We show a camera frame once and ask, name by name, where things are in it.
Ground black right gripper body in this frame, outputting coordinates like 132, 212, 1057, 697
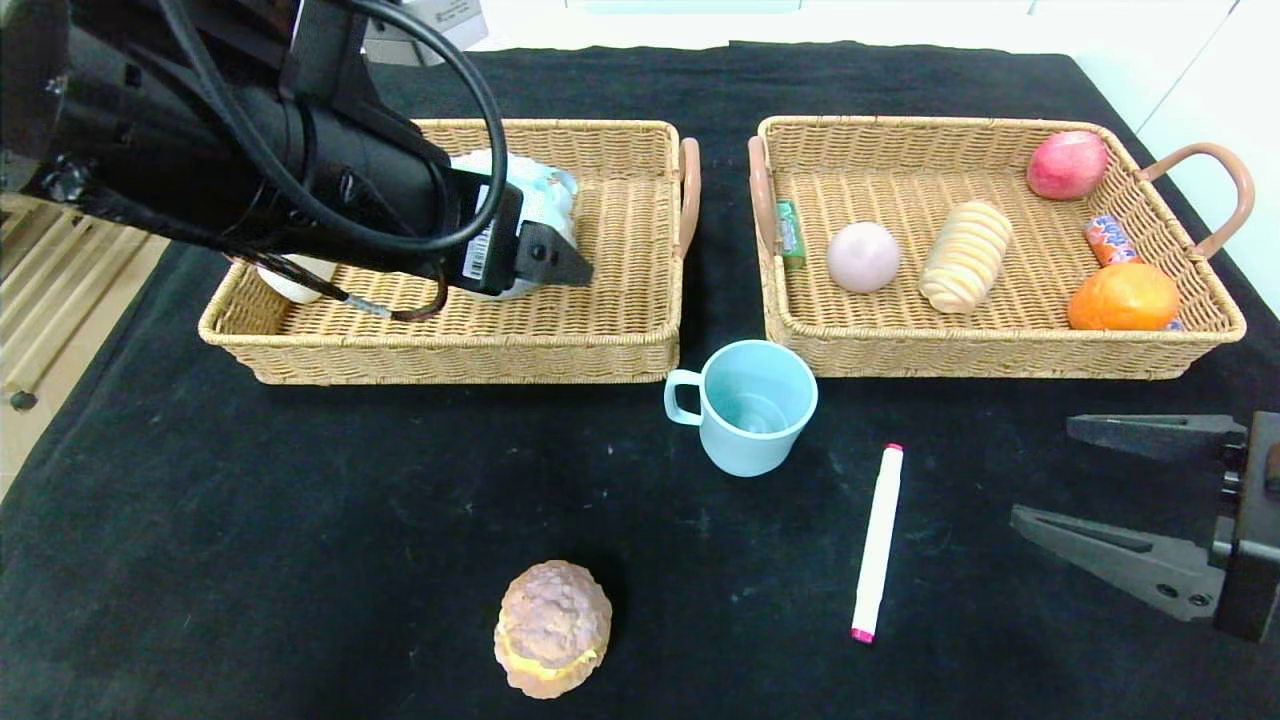
1212, 411, 1280, 644

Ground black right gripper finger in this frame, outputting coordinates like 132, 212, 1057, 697
1009, 503, 1227, 623
1065, 413, 1248, 464

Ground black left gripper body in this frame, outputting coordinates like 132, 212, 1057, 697
355, 148, 524, 297

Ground light blue mesh bath pouf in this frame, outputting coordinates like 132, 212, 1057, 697
450, 148, 581, 299

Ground light blue plastic mug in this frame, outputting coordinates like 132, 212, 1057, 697
664, 340, 819, 479

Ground striped spiral bread roll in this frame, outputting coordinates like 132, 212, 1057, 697
916, 203, 1019, 315

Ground smooth pink round bun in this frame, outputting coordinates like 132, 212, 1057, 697
826, 221, 903, 295

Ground wicker basket holding soap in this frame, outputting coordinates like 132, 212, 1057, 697
198, 119, 702, 387

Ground wicker basket holding food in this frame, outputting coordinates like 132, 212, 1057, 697
747, 116, 1255, 382

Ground orange fruit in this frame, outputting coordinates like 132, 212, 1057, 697
1066, 262, 1182, 332

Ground white soap bar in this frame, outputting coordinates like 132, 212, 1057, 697
257, 255, 341, 305

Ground black tablecloth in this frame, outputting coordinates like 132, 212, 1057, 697
0, 40, 1280, 720

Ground orange red snack stick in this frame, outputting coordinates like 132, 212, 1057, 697
1084, 214, 1185, 332

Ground green candy pack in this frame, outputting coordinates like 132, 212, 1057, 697
776, 200, 807, 271

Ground white marker with pink cap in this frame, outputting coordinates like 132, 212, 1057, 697
851, 444, 905, 644

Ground red apple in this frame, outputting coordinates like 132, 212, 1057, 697
1026, 131, 1110, 202

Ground wooden rolling rack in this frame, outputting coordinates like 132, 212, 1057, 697
0, 195, 171, 413

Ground braided left arm cable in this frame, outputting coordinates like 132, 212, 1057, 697
228, 255, 453, 324

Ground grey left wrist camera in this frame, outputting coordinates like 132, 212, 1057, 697
362, 0, 491, 67

